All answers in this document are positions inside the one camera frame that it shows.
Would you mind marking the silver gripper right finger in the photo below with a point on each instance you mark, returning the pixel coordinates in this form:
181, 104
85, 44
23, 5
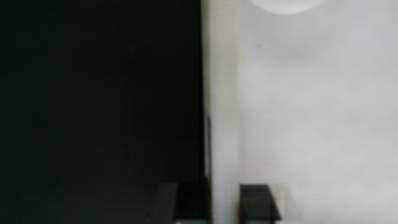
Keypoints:
258, 206

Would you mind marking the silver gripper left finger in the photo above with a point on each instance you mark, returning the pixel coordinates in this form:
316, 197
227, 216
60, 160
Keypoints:
181, 204

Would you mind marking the white square table top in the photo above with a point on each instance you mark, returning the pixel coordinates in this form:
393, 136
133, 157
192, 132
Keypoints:
300, 72

